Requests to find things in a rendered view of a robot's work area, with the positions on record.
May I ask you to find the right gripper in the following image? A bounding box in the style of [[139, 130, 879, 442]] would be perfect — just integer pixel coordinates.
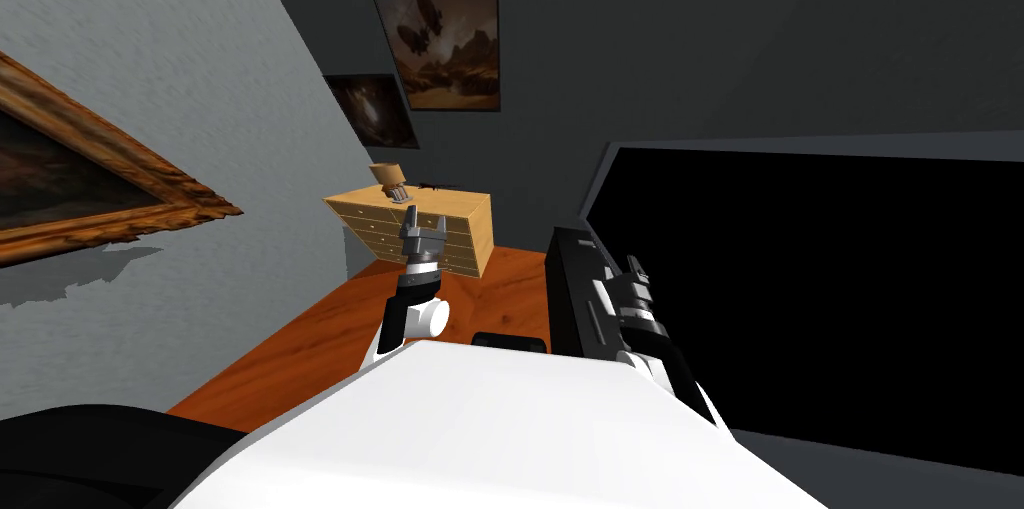
[[602, 254, 669, 328]]

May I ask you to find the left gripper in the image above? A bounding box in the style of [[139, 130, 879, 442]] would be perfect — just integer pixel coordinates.
[[399, 204, 450, 265]]

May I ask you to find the wooden chest of drawers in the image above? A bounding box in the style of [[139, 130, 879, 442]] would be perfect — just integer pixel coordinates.
[[322, 162, 496, 279]]

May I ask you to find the small dark picture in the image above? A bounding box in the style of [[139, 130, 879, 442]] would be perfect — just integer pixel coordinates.
[[323, 73, 421, 151]]

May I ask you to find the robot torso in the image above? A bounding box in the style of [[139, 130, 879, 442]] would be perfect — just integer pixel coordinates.
[[170, 330, 827, 509]]

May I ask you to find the airship picture, dark frame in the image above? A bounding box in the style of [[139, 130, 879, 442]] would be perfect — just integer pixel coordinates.
[[367, 0, 503, 114]]

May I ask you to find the painting in gold frame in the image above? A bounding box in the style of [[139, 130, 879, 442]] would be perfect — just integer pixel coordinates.
[[0, 50, 245, 270]]

